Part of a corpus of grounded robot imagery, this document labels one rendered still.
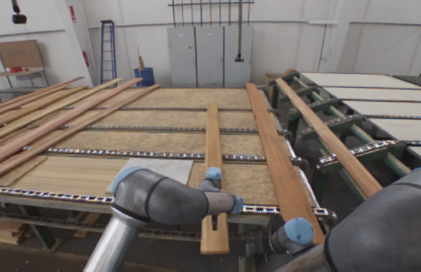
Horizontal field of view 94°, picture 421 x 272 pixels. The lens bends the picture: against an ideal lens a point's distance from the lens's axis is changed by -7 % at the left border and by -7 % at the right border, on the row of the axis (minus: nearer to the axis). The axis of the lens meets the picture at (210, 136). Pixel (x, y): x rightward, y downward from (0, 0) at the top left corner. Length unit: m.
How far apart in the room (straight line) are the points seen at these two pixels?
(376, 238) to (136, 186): 0.50
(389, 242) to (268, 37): 6.98
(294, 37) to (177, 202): 7.02
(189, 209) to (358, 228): 0.36
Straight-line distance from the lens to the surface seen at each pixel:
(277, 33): 7.23
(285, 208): 1.49
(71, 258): 2.62
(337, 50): 6.99
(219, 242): 1.27
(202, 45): 6.54
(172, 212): 0.55
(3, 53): 10.66
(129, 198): 0.60
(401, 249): 0.35
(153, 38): 7.53
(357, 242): 0.35
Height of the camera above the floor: 1.91
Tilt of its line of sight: 27 degrees down
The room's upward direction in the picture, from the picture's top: 1 degrees counter-clockwise
